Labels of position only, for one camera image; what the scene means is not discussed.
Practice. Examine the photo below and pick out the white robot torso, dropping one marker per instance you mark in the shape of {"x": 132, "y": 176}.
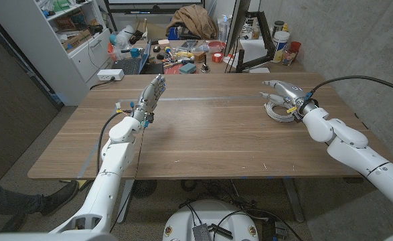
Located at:
{"x": 213, "y": 214}

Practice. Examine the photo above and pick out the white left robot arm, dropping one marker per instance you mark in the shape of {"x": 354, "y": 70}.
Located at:
{"x": 114, "y": 164}

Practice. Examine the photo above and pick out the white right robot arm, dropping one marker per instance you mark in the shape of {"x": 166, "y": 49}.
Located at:
{"x": 350, "y": 147}

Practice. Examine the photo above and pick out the white shelf cabinet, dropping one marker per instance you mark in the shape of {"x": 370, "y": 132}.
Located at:
{"x": 49, "y": 50}

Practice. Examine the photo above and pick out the black computer mouse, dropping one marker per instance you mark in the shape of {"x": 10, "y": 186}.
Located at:
{"x": 156, "y": 49}

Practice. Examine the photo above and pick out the red tape roll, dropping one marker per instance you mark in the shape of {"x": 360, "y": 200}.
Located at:
{"x": 217, "y": 57}

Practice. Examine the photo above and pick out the teal box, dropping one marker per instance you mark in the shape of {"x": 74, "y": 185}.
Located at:
{"x": 187, "y": 68}

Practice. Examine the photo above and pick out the grey table leg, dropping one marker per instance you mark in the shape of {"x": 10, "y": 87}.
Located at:
{"x": 293, "y": 201}
{"x": 126, "y": 197}

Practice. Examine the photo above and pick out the person's leg with dark shoe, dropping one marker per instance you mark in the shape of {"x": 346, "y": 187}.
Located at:
{"x": 59, "y": 197}

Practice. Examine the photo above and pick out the red bowl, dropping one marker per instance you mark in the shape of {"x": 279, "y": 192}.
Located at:
{"x": 216, "y": 45}

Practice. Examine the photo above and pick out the white power strip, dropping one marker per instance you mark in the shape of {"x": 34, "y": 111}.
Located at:
{"x": 109, "y": 74}

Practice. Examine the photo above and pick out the cluttered wooden desk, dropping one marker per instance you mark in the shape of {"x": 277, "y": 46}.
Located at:
{"x": 283, "y": 68}

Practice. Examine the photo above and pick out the black open laptop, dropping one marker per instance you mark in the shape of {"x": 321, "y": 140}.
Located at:
{"x": 131, "y": 65}

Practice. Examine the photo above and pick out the clear plastic bag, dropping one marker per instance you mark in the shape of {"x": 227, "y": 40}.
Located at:
{"x": 122, "y": 38}

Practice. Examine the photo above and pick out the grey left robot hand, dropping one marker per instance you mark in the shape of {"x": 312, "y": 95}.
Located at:
{"x": 151, "y": 97}

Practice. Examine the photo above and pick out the brown jacket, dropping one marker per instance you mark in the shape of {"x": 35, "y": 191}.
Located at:
{"x": 194, "y": 20}

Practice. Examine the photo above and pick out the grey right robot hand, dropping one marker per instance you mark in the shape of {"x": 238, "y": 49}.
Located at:
{"x": 291, "y": 92}

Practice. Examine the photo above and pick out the black floor fan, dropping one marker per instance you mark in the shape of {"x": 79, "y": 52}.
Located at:
{"x": 144, "y": 188}

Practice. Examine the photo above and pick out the white lidded canister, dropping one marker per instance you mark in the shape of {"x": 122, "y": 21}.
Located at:
{"x": 280, "y": 45}

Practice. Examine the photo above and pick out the black monitor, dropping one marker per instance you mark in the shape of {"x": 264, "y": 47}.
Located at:
{"x": 238, "y": 23}

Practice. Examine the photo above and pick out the cardboard box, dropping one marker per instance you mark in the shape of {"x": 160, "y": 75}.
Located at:
{"x": 77, "y": 39}

